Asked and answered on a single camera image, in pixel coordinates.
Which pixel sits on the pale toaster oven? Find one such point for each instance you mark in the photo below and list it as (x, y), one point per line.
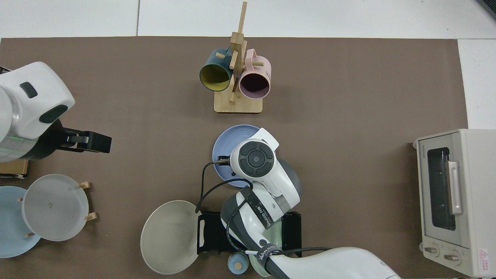
(476, 201)

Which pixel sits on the wooden plate rack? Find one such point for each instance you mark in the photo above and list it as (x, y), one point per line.
(91, 216)

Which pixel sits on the pink cup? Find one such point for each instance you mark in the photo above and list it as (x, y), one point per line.
(254, 85)

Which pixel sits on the pale green plate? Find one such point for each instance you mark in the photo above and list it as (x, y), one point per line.
(277, 234)

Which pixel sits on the black dish rack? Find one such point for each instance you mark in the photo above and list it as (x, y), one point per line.
(211, 232)

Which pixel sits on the grey plate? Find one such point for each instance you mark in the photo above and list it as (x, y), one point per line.
(54, 209)

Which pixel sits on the dark grey flat object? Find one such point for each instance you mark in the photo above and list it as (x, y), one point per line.
(489, 6)

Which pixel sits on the small blue round thing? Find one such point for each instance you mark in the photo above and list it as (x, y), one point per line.
(237, 264)

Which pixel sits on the brown table cloth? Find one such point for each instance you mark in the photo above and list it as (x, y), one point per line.
(348, 97)

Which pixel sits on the beige plate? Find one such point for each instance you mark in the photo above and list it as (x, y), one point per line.
(170, 236)

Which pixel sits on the light blue plate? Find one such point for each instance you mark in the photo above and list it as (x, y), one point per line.
(11, 232)

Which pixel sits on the wooden cup stand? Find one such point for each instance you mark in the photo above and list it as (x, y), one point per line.
(238, 104)

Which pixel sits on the teal cup yellow inside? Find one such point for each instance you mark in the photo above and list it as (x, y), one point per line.
(215, 77)

